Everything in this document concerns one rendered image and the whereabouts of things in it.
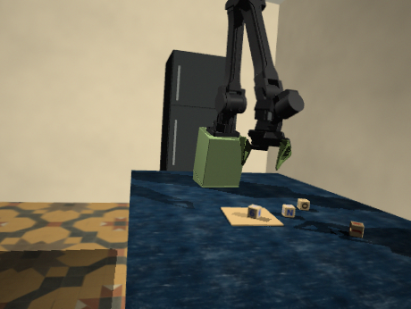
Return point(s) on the beige mat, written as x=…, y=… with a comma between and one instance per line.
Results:
x=238, y=217

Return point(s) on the beige letter block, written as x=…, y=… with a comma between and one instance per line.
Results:
x=288, y=211
x=254, y=211
x=303, y=204
x=356, y=229

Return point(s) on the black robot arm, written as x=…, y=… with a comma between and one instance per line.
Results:
x=289, y=102

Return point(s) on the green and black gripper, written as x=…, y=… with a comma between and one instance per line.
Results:
x=261, y=141

